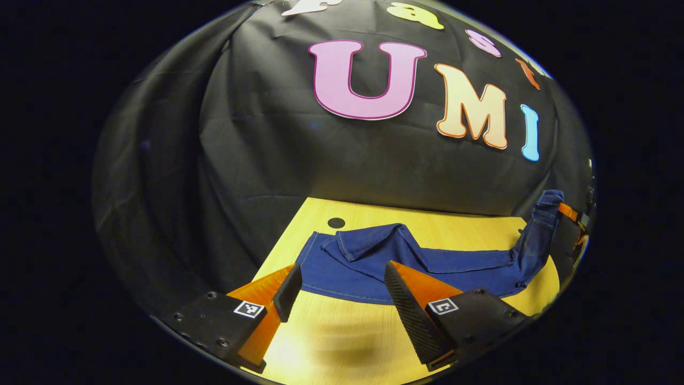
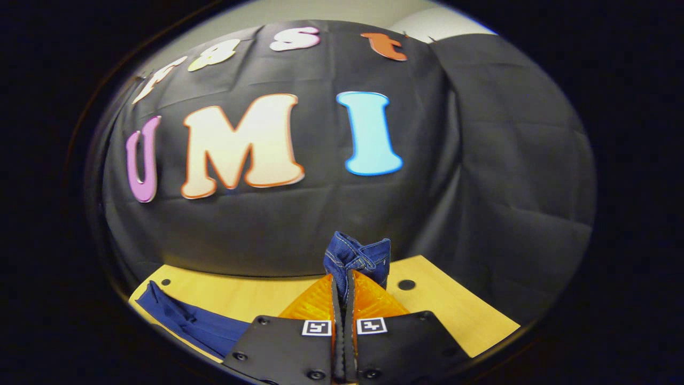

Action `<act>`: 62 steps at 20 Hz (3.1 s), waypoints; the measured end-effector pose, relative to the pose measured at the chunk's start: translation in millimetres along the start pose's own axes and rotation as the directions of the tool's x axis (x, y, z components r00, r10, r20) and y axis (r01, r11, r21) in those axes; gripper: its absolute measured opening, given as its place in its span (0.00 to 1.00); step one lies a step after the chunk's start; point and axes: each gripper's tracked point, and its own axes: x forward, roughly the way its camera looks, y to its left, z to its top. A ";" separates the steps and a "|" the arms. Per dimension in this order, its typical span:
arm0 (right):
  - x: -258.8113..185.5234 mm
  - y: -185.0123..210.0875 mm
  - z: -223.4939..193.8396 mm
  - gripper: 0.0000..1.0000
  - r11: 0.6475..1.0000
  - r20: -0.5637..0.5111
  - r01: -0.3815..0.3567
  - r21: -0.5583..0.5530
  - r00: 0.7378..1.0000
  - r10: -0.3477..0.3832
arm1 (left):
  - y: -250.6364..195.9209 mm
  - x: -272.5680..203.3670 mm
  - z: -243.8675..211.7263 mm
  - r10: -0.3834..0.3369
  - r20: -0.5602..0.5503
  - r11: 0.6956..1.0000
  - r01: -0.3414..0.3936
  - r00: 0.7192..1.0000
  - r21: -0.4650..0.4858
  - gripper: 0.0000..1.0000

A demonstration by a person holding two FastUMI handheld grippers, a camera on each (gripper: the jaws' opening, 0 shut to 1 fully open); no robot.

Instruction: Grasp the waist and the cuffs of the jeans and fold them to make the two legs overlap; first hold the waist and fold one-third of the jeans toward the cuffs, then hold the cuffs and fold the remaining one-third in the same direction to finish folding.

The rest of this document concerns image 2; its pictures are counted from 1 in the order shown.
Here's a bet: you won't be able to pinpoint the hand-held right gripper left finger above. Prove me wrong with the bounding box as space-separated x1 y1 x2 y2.
221 273 344 384

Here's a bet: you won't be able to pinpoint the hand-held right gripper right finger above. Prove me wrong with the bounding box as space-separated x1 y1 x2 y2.
344 269 472 384

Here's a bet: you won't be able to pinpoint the blue jeans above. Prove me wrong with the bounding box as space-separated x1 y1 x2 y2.
136 230 392 360

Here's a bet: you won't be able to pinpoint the black backdrop cloth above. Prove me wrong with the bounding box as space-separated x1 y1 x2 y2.
88 20 597 328

